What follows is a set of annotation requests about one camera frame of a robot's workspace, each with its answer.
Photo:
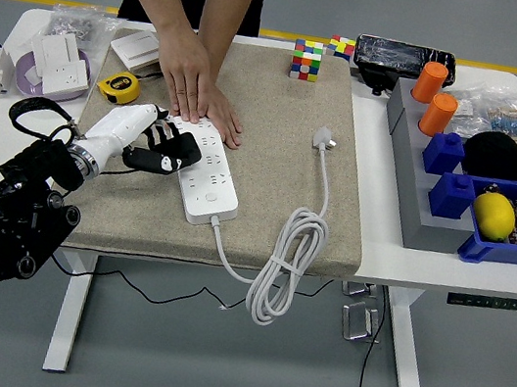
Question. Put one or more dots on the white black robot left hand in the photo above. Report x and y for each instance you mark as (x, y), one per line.
(120, 128)

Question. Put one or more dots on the person's left hand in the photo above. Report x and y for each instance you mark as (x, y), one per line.
(224, 118)

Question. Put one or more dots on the person's right hand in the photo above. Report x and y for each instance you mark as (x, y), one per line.
(182, 71)

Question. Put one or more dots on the white power strip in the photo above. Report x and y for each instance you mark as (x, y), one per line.
(208, 195)

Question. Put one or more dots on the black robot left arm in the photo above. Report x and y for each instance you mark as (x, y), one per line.
(18, 233)

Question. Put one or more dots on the person's left forearm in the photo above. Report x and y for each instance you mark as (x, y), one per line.
(231, 0)

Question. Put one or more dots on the yellow tape measure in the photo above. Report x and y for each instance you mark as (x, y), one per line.
(117, 86)

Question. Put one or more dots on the grey-brown mat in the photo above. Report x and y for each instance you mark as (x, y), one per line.
(265, 180)

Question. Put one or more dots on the white socket panel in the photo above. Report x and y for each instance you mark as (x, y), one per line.
(64, 77)

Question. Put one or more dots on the small white plastic piece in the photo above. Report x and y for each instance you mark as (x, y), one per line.
(34, 79)

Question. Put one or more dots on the large Rubik's cube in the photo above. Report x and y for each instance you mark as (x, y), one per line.
(306, 62)

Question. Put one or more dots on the purple bowl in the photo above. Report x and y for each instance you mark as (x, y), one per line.
(27, 90)

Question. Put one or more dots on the clear bag of screws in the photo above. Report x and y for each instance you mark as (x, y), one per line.
(78, 24)

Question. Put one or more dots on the small Rubik's cube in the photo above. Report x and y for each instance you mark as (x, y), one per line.
(340, 48)

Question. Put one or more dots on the black table control panel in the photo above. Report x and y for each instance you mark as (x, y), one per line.
(483, 302)

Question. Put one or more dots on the white table leg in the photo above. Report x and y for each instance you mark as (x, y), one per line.
(404, 347)
(68, 320)

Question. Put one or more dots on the black wrapped box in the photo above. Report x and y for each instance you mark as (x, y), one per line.
(390, 59)

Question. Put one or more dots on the grey stepped block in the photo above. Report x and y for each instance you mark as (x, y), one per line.
(411, 199)

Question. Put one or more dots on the orange cylinder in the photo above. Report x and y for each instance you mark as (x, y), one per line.
(438, 115)
(428, 83)

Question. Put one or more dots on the blue plastic bin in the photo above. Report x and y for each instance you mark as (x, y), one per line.
(501, 254)

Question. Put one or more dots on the blue plastic block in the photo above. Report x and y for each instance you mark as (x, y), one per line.
(451, 196)
(443, 155)

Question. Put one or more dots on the yellow lemon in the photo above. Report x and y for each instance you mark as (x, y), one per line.
(493, 215)

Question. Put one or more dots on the clear bag of parts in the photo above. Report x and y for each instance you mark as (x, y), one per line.
(495, 114)

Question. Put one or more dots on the black cloth bundle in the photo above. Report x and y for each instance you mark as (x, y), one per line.
(507, 158)

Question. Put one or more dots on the white wall switch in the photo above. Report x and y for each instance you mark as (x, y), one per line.
(134, 48)

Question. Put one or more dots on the white switch panel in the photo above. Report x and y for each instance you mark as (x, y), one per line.
(57, 48)

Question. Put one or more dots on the silver metal bracket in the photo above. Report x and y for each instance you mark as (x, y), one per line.
(358, 322)
(359, 290)

